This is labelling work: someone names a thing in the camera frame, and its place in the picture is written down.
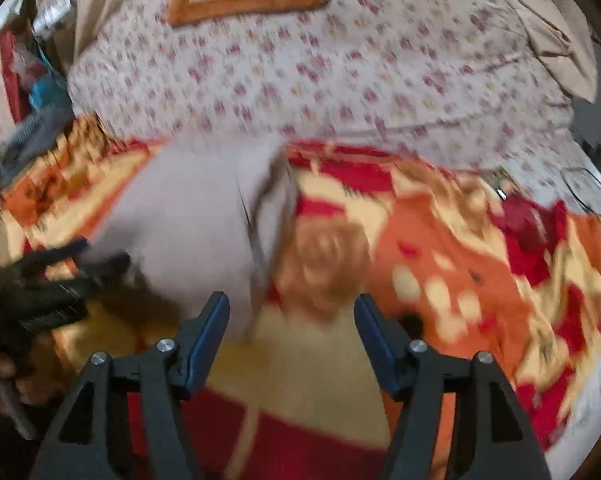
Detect grey striped garment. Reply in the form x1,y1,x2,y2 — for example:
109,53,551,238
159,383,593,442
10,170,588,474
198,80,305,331
0,107,76,171

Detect blue plastic bag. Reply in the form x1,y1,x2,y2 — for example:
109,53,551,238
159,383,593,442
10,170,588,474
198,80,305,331
30,75,64,111

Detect orange red printed blanket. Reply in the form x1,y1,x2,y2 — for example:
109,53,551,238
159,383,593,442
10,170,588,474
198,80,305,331
0,115,601,480

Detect beige zip jacket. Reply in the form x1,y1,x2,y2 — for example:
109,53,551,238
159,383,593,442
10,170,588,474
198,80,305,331
88,135,301,346

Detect person's left hand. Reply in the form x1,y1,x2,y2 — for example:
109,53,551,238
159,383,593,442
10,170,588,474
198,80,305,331
0,355,41,406

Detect red cloth strip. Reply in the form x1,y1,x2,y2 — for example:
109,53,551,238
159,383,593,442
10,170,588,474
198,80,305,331
0,30,28,123

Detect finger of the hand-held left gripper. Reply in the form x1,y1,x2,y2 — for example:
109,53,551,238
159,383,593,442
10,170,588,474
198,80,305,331
55,252,131,291
15,239,90,271

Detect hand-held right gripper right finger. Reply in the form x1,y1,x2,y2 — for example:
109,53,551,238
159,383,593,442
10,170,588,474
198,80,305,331
355,294,551,480

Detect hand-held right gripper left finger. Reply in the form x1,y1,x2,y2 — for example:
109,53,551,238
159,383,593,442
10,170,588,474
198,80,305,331
28,291,230,480

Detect floral quilt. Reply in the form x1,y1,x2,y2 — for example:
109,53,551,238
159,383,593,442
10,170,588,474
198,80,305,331
68,0,574,171

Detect black cables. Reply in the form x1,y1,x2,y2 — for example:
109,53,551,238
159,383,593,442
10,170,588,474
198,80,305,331
561,135,601,226

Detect clear plastic bag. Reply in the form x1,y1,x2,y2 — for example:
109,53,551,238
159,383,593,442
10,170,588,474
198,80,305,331
33,0,76,36

